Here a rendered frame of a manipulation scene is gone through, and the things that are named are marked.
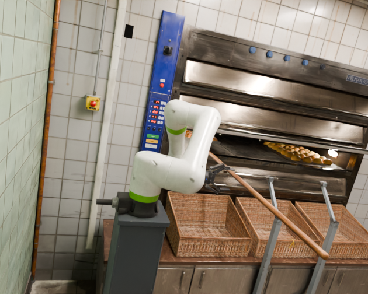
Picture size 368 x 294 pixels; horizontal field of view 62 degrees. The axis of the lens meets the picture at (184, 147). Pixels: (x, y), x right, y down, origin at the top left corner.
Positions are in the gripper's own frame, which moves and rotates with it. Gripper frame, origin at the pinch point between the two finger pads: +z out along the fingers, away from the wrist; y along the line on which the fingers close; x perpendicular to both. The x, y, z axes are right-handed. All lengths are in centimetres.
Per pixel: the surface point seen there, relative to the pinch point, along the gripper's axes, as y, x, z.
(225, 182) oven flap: 23, -55, 26
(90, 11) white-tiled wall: -84, -58, -95
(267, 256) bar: 53, 4, 41
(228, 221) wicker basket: 53, -44, 31
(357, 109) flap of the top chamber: -56, -54, 134
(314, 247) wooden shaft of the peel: 0, 74, 6
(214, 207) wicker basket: 44, -51, 19
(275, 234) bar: 35, 4, 42
